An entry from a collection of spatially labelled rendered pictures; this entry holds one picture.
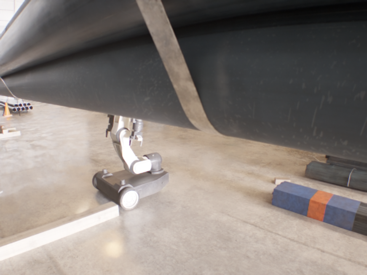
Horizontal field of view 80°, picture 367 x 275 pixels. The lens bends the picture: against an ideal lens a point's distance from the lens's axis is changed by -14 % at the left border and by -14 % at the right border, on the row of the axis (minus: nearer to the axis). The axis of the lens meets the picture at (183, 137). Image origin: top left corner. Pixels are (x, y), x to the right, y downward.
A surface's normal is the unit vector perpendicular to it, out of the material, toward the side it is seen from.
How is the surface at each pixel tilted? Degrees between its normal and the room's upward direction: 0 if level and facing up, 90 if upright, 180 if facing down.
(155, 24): 120
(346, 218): 90
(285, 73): 86
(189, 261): 0
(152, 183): 90
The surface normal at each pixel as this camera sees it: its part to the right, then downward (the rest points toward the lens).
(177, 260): 0.00, -0.97
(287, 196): -0.72, 0.16
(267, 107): -0.66, 0.47
